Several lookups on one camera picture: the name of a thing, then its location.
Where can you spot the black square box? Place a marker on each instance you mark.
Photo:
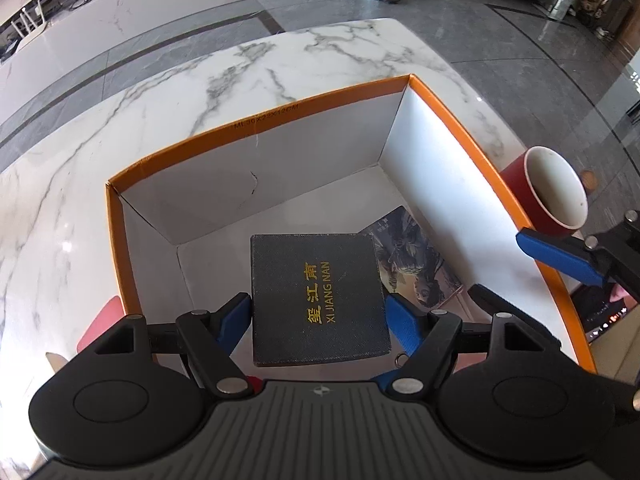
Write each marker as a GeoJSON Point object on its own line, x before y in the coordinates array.
{"type": "Point", "coordinates": [320, 300]}

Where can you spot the red mug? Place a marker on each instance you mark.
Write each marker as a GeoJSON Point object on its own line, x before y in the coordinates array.
{"type": "Point", "coordinates": [520, 195]}

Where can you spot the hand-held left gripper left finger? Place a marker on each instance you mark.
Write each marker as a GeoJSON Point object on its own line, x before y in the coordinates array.
{"type": "Point", "coordinates": [235, 320]}

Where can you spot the small brown round object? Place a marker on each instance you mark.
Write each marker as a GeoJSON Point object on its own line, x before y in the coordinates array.
{"type": "Point", "coordinates": [589, 181]}

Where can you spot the orange cardboard box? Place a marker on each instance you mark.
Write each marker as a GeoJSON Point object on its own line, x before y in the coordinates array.
{"type": "Point", "coordinates": [300, 195]}

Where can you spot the white router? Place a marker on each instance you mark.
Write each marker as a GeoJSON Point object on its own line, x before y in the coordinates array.
{"type": "Point", "coordinates": [30, 22]}

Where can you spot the picture printed card box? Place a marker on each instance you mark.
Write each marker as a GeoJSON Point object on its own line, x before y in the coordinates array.
{"type": "Point", "coordinates": [415, 270]}

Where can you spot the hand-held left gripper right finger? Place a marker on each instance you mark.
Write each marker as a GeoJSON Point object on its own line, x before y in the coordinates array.
{"type": "Point", "coordinates": [405, 325]}

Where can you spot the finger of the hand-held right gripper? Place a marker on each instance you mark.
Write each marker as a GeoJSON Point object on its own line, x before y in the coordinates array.
{"type": "Point", "coordinates": [482, 297]}
{"type": "Point", "coordinates": [555, 255]}

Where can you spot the clear acrylic stand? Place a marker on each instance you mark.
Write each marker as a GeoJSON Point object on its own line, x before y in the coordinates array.
{"type": "Point", "coordinates": [561, 2]}

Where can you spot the pink card wallet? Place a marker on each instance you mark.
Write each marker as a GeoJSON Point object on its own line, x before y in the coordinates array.
{"type": "Point", "coordinates": [102, 322]}

